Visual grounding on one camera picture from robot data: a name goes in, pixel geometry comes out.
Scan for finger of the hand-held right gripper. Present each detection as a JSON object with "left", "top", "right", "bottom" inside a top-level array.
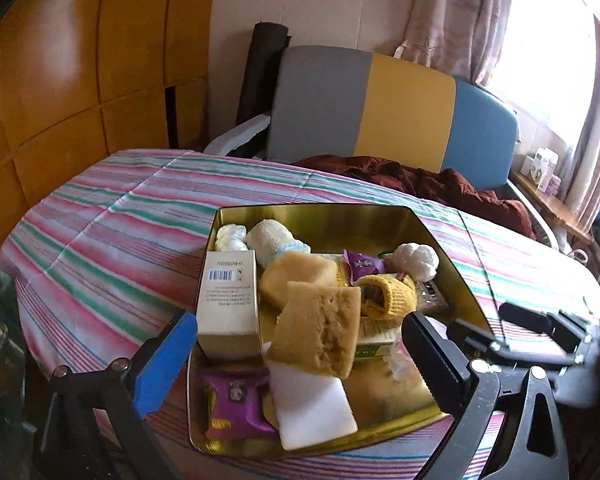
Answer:
[
  {"left": 499, "top": 302, "right": 581, "bottom": 356},
  {"left": 549, "top": 310, "right": 594, "bottom": 342}
]

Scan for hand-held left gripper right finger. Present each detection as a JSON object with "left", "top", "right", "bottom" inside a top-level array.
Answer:
[{"left": 401, "top": 311, "right": 571, "bottom": 480}]

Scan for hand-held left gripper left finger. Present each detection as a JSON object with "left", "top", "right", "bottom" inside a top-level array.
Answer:
[{"left": 32, "top": 310, "right": 199, "bottom": 480}]

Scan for white green packet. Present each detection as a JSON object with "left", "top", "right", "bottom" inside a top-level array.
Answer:
[{"left": 355, "top": 317, "right": 406, "bottom": 361}]

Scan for gold tin box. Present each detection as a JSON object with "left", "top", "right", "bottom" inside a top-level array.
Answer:
[{"left": 187, "top": 204, "right": 498, "bottom": 458}]

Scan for yellow sock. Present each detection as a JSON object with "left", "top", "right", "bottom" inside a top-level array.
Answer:
[{"left": 355, "top": 272, "right": 417, "bottom": 321}]

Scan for purple snack packet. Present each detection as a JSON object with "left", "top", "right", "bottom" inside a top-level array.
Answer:
[{"left": 202, "top": 367, "right": 276, "bottom": 441}]

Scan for cream cardboard box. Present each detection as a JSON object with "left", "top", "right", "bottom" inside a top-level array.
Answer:
[{"left": 196, "top": 250, "right": 261, "bottom": 363}]

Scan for white knotted sock ball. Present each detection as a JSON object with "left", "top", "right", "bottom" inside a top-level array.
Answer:
[{"left": 385, "top": 243, "right": 440, "bottom": 281}]

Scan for small pink-purple packet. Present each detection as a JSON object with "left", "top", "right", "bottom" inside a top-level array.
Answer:
[{"left": 342, "top": 250, "right": 386, "bottom": 281}]

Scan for yellow sponge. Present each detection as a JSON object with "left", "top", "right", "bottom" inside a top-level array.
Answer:
[
  {"left": 266, "top": 282, "right": 363, "bottom": 378},
  {"left": 260, "top": 252, "right": 338, "bottom": 308}
]

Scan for white foam block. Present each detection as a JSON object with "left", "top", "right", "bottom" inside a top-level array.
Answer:
[{"left": 262, "top": 345, "right": 358, "bottom": 451}]

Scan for lumpy white sock roll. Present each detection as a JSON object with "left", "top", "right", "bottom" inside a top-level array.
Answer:
[{"left": 215, "top": 224, "right": 248, "bottom": 253}]

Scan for white sock roll blue trim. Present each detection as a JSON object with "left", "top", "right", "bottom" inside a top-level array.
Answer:
[{"left": 247, "top": 219, "right": 311, "bottom": 268}]

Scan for wooden side desk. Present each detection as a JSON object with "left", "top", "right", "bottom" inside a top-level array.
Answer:
[{"left": 510, "top": 170, "right": 596, "bottom": 251}]

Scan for striped tablecloth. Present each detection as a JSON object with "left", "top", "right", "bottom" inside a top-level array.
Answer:
[{"left": 0, "top": 149, "right": 600, "bottom": 480}]

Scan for white boxes on desk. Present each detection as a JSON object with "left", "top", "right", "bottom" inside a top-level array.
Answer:
[{"left": 522, "top": 147, "right": 561, "bottom": 193}]

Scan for dark red jacket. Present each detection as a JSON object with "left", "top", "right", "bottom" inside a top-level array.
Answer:
[{"left": 292, "top": 155, "right": 536, "bottom": 238}]

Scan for grey yellow blue chair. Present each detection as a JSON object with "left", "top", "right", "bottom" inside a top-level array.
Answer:
[{"left": 202, "top": 45, "right": 556, "bottom": 246}]

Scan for window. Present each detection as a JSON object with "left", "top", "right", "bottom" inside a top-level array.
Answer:
[{"left": 485, "top": 0, "right": 600, "bottom": 146}]

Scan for wooden wardrobe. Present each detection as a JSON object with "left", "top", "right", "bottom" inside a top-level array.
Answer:
[{"left": 0, "top": 0, "right": 216, "bottom": 271}]

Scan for black rolled mat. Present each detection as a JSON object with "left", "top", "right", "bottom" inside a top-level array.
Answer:
[{"left": 237, "top": 22, "right": 291, "bottom": 126}]

